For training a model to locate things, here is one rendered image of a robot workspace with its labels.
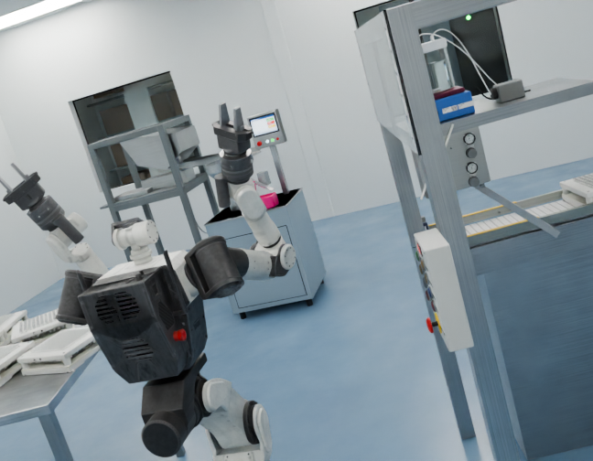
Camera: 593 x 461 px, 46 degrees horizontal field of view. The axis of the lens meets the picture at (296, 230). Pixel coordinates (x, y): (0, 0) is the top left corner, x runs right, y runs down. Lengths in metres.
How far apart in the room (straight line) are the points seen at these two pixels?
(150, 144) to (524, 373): 3.98
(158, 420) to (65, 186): 6.86
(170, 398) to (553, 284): 1.40
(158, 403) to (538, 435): 1.49
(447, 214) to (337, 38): 5.73
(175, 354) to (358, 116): 5.72
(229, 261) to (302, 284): 3.10
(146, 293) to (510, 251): 1.29
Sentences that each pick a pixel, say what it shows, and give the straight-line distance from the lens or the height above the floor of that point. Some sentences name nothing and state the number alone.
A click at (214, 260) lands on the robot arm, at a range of 1.88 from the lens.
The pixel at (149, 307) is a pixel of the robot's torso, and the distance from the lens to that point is 1.83.
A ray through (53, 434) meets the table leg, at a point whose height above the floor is 0.72.
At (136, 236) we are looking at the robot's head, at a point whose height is 1.32.
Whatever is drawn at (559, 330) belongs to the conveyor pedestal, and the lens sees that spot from 2.73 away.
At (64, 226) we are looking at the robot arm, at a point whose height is 1.38.
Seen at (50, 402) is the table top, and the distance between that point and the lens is 2.46.
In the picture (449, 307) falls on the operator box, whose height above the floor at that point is 1.01.
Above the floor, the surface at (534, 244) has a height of 0.83.
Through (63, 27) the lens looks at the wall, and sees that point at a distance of 8.39.
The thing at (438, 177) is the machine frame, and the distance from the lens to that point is 1.72.
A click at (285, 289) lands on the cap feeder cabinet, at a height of 0.17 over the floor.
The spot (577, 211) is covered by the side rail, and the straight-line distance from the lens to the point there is 2.57.
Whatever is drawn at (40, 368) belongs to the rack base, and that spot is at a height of 0.87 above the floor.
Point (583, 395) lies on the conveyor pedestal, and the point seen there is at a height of 0.21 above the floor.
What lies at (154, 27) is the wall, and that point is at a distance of 7.92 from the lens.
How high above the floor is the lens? 1.63
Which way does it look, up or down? 13 degrees down
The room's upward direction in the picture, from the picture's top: 16 degrees counter-clockwise
